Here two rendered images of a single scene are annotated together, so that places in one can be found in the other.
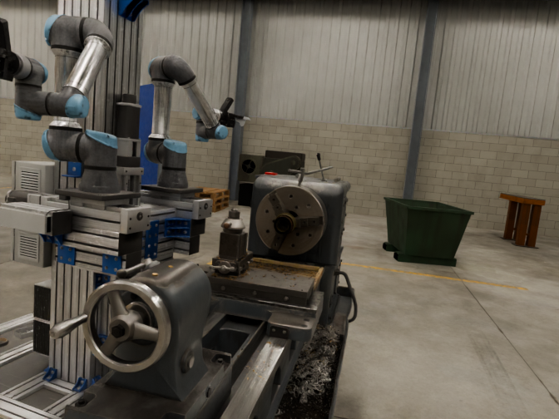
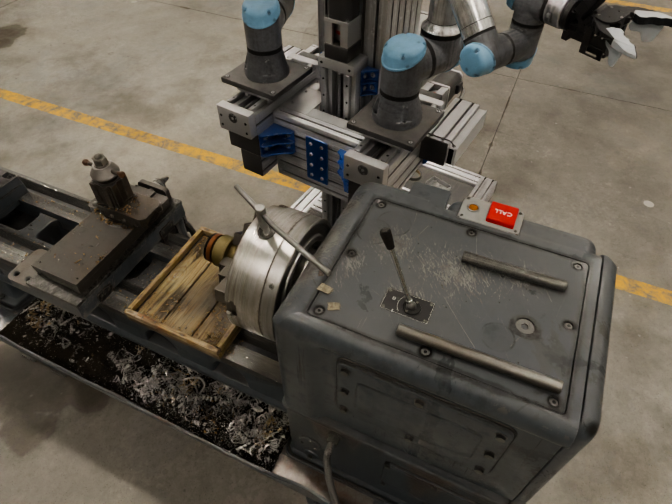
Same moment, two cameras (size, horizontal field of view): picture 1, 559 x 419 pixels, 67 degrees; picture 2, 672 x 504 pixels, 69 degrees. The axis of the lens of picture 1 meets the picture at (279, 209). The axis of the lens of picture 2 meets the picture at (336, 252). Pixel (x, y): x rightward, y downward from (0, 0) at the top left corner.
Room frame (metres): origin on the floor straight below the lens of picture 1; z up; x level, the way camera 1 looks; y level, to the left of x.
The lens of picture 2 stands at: (2.22, -0.77, 2.01)
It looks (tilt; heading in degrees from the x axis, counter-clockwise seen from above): 48 degrees down; 102
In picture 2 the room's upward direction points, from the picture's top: 1 degrees clockwise
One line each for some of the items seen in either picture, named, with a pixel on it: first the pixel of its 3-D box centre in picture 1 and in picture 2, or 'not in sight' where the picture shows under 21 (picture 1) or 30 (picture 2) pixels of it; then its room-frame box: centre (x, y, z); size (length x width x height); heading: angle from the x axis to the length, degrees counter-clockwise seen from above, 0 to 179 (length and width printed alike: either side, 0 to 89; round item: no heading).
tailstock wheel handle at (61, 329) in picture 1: (71, 324); not in sight; (0.60, 0.29, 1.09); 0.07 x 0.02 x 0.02; 168
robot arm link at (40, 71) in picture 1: (28, 71); not in sight; (1.38, 0.84, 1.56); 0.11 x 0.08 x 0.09; 2
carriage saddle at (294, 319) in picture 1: (244, 302); (100, 239); (1.29, 0.08, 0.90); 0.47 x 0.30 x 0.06; 78
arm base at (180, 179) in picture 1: (173, 176); (398, 101); (2.11, 0.55, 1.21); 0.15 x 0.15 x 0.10
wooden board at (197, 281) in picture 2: (275, 273); (209, 286); (1.68, -0.01, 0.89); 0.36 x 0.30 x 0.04; 78
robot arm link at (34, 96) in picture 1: (33, 102); not in sight; (1.38, 0.82, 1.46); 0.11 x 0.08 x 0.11; 92
